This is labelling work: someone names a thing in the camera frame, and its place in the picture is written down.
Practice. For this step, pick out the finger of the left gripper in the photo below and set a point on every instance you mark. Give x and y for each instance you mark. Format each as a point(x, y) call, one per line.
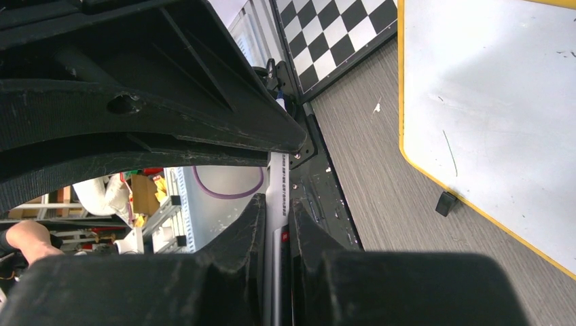
point(92, 88)

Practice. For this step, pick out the black white checkerboard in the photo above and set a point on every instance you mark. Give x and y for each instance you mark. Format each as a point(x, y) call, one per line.
point(324, 39)

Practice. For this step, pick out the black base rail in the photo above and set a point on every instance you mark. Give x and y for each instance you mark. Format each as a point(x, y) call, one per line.
point(313, 177)

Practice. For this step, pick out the person's hand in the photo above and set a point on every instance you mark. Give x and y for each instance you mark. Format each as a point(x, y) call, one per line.
point(32, 240)

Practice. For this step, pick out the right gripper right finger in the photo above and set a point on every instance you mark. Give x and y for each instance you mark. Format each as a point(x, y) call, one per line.
point(336, 286)

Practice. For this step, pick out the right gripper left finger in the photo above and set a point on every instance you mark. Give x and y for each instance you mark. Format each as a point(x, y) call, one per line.
point(218, 285)

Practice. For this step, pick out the whiteboard marker pen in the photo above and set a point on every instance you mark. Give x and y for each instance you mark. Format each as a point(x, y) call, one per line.
point(277, 287)

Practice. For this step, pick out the metal wire whiteboard stand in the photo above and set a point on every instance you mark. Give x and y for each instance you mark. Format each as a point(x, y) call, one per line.
point(446, 203)

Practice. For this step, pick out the yellow framed whiteboard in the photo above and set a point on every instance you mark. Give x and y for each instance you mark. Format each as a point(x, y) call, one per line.
point(487, 111)

